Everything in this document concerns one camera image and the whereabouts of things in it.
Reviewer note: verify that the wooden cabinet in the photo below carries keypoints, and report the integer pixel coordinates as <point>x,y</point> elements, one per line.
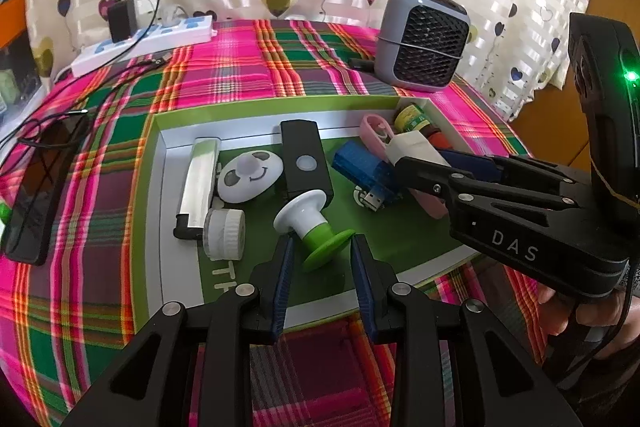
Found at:
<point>550,127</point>

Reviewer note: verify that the black rectangular device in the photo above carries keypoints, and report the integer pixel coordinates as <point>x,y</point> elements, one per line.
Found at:
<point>305,147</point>

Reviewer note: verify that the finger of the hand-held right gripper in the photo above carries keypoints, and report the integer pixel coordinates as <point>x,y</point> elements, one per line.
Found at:
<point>470,161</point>
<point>425,172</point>

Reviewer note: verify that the white plug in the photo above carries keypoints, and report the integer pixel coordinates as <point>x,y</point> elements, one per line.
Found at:
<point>175,16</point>

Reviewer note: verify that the grey portable heater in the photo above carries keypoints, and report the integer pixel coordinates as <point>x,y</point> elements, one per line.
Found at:
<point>425,42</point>

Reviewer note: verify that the green and white box lid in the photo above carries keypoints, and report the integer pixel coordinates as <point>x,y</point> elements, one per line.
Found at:
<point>175,287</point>

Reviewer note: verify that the white panda-face round gadget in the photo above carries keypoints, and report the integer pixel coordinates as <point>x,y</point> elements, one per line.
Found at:
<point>250,177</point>

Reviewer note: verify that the black charger plug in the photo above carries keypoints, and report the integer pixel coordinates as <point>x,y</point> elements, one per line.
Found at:
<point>122,21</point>

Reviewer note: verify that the silver rectangular device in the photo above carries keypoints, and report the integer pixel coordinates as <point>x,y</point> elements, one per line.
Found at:
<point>200,177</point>

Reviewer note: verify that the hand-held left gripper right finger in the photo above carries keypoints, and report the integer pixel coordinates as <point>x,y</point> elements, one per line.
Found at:
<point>365,294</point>

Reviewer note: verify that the white power strip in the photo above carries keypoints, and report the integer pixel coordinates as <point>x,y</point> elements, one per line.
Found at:
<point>165,35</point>

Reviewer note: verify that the small bottle with red cap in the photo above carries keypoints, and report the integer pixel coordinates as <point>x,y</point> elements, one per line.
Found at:
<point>412,119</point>

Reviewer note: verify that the black smartphone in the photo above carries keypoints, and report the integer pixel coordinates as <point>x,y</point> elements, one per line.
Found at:
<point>35,192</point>

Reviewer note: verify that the black USB plug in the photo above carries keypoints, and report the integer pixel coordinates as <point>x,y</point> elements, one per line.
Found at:
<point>361,64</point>

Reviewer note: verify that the white tape roll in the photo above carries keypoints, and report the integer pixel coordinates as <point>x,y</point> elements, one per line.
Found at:
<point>225,234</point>

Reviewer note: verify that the white and green spool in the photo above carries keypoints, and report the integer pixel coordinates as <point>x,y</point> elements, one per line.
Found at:
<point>305,213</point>

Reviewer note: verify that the person's right hand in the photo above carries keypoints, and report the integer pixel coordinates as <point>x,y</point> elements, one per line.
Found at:
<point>600,322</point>

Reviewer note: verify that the blue translucent USB card reader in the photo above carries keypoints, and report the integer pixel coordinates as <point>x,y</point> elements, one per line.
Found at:
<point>360,164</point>

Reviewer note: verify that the white power adapter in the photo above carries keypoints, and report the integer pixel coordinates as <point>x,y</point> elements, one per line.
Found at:
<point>415,147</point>

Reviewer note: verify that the orange-lidded storage box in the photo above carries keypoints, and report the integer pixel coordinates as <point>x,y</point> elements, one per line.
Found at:
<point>10,22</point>

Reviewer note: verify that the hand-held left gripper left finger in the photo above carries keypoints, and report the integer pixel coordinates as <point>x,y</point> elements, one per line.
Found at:
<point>282,287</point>

